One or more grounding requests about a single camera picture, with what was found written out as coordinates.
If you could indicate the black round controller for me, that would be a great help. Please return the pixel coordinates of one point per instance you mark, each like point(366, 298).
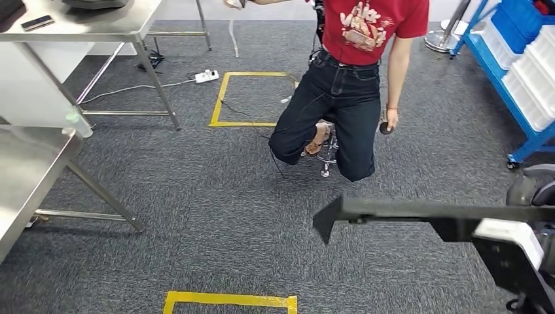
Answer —
point(385, 129)

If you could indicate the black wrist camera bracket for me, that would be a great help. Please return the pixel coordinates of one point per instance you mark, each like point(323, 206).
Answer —
point(511, 277)

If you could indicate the black plastic panel part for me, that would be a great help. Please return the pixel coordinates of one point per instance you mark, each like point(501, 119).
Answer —
point(390, 210)

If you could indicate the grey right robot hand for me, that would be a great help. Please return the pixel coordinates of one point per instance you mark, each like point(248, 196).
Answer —
point(533, 186)

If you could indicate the black smartphone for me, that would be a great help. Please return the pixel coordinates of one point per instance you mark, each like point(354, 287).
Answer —
point(38, 23)

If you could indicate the person's right hand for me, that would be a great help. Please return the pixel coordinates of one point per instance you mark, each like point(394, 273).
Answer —
point(236, 3)

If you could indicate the chrome stanchion base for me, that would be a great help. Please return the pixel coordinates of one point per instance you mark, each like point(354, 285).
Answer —
point(440, 41)

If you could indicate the white panel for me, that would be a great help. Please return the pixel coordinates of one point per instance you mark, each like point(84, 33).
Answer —
point(26, 86)

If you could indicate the blue steel shelf rack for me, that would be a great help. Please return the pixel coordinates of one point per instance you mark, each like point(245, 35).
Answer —
point(531, 145)

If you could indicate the white power strip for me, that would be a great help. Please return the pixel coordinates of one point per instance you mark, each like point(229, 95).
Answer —
point(207, 76)

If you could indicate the black bag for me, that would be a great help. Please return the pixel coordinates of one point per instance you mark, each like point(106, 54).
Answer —
point(8, 13)

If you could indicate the person's left forearm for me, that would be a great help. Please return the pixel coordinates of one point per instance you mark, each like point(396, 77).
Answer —
point(395, 86)

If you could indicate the person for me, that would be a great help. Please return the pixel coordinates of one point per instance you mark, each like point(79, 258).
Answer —
point(347, 99)

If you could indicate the stainless steel workbench table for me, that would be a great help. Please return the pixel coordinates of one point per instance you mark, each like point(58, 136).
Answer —
point(26, 173)

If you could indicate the dark round item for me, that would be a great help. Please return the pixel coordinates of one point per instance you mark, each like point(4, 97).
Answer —
point(95, 3)

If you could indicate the blue plastic crate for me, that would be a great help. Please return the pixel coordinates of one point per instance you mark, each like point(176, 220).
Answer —
point(516, 21)

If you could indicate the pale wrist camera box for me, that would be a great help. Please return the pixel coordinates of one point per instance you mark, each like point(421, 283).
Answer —
point(507, 240)

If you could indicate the yellow floor tape square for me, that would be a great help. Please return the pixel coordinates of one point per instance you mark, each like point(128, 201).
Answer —
point(243, 124)
point(225, 299)

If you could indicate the black router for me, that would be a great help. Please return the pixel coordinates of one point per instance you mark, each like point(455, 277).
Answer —
point(154, 58)

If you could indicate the chrome stool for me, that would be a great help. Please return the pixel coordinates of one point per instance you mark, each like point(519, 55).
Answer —
point(328, 156)

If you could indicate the person's left hand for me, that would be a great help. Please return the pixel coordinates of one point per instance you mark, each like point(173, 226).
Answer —
point(392, 119)

